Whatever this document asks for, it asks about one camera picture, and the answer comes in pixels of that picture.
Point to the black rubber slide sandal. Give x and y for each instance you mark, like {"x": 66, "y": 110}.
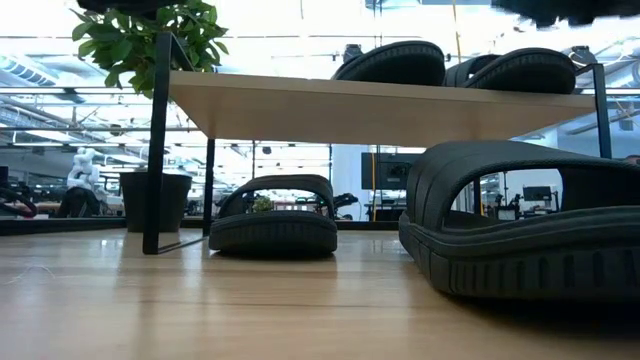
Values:
{"x": 525, "y": 265}
{"x": 525, "y": 72}
{"x": 272, "y": 232}
{"x": 395, "y": 65}

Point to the background black robot arm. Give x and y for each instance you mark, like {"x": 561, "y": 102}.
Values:
{"x": 345, "y": 200}

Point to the dark robot base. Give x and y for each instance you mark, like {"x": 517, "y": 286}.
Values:
{"x": 77, "y": 202}

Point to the green leafy plant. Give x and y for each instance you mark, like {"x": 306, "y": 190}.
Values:
{"x": 145, "y": 45}

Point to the white robot figure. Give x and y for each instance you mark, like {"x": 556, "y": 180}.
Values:
{"x": 84, "y": 167}

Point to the small black monitor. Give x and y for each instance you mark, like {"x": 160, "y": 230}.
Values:
{"x": 537, "y": 193}

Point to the black plant pot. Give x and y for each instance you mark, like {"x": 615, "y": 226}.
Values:
{"x": 180, "y": 200}

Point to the large black screen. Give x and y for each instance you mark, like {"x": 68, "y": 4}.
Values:
{"x": 390, "y": 172}

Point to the small background plant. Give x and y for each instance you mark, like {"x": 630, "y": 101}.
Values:
{"x": 262, "y": 204}

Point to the wooden shelf with black frame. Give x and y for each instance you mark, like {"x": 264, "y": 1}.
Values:
{"x": 375, "y": 115}

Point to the black aluminium rig frame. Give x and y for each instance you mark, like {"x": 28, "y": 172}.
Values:
{"x": 60, "y": 226}

